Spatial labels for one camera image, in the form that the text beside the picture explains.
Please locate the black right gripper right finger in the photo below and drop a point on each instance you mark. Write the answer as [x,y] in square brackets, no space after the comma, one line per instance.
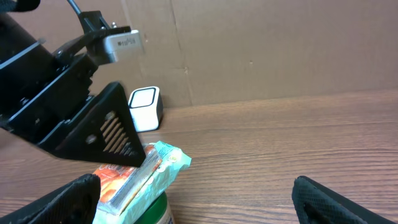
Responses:
[316,204]

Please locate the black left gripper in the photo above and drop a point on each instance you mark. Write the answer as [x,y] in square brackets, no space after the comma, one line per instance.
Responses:
[46,100]

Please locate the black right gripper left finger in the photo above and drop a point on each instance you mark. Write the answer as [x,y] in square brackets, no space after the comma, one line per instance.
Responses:
[72,203]

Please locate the teal orange tissue pack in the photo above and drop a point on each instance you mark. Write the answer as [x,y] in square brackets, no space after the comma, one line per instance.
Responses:
[127,192]

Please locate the green lid jar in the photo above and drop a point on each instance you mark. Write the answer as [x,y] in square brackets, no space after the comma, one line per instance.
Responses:
[159,212]

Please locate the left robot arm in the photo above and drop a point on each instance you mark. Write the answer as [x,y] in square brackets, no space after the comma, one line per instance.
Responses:
[45,96]

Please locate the white barcode scanner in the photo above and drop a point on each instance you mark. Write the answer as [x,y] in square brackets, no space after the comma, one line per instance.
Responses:
[146,108]

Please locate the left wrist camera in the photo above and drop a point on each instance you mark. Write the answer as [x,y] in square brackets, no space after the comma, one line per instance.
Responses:
[115,48]

